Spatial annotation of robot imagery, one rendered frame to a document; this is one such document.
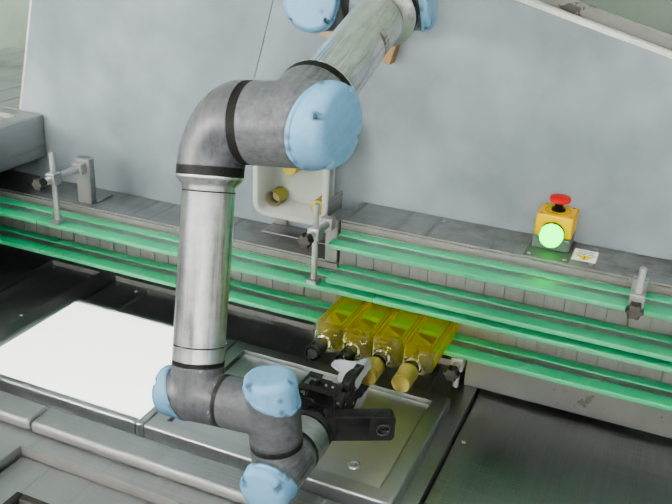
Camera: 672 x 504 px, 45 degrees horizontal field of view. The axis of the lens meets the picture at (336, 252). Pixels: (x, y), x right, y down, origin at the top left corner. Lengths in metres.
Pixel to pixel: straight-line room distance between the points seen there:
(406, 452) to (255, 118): 0.67
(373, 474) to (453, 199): 0.60
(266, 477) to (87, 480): 0.43
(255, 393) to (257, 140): 0.33
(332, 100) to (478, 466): 0.75
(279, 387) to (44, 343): 0.81
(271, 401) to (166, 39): 1.03
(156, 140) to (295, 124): 0.97
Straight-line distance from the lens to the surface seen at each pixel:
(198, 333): 1.15
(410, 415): 1.56
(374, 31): 1.27
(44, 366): 1.72
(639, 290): 1.47
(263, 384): 1.10
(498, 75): 1.62
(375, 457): 1.45
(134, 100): 1.99
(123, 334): 1.81
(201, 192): 1.14
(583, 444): 1.63
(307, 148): 1.05
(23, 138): 2.14
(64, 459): 1.51
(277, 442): 1.14
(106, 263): 1.92
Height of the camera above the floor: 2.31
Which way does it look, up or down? 58 degrees down
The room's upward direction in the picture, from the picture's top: 132 degrees counter-clockwise
